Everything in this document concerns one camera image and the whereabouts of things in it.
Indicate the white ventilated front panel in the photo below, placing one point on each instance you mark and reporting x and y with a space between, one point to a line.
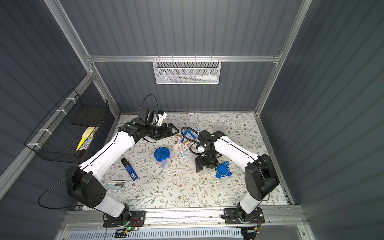
160 234

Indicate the blue-lid clear container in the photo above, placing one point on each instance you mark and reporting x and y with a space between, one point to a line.
219 127
206 171
162 156

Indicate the white bottle brown cap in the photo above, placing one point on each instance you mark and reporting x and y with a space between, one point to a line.
189 145
177 141

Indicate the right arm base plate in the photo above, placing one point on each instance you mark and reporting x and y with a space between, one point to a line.
237 216

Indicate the yellow marker in basket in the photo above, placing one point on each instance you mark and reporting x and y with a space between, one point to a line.
82 144

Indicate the black wire wall basket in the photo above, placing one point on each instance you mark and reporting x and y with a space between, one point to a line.
55 139

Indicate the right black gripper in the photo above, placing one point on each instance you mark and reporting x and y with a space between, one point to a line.
204 159

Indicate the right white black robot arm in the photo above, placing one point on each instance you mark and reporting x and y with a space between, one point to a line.
261 177

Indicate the black notebook in basket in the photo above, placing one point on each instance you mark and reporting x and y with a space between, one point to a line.
88 116

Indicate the white tube in basket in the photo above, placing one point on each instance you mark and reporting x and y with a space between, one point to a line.
207 78

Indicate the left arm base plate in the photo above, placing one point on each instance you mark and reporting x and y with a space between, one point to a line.
135 219

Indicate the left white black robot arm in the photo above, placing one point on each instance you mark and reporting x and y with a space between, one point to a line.
84 182

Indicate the small silver teal stapler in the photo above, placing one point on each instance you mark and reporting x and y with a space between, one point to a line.
116 185

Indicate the yellow sticky notes pad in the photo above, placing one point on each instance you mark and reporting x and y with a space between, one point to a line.
89 131

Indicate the white wire mesh basket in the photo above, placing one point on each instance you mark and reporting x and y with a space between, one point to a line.
184 71

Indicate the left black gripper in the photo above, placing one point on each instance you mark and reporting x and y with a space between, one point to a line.
165 130

